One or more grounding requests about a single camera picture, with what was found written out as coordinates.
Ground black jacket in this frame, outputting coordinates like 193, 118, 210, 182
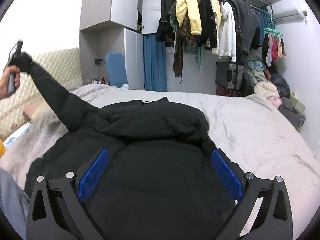
156, 0, 176, 47
16, 53, 235, 239

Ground pile of clothes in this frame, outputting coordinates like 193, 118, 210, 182
240, 49, 306, 131

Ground blue jeans leg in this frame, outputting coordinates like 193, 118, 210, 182
1, 168, 30, 239

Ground cream quilted headboard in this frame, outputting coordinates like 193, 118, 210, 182
1, 48, 83, 141

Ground cream pillow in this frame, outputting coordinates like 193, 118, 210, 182
0, 102, 43, 151

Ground grey white bed cover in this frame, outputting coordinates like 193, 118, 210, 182
1, 83, 319, 239

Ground small bottles on nightstand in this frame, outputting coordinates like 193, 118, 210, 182
91, 77, 110, 85

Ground grey wardrobe cabinet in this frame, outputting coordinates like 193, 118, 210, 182
79, 0, 144, 90

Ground blue curtain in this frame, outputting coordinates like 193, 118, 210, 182
143, 34, 168, 92

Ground black storage crate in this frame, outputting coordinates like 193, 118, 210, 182
216, 62, 244, 90

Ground black hanging jacket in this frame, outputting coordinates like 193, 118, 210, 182
156, 0, 176, 47

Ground teal sock hanger rack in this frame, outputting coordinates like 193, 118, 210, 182
262, 15, 287, 68

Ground brown patterned scarf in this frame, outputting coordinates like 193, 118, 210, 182
172, 16, 197, 82

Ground white hanging sweater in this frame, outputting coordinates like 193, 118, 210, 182
218, 2, 236, 62

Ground yellow fleece jacket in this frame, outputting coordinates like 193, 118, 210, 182
175, 0, 202, 36

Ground dark grey hanging coat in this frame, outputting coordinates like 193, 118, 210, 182
227, 0, 259, 54

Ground white air conditioner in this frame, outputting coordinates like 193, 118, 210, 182
273, 8, 304, 21

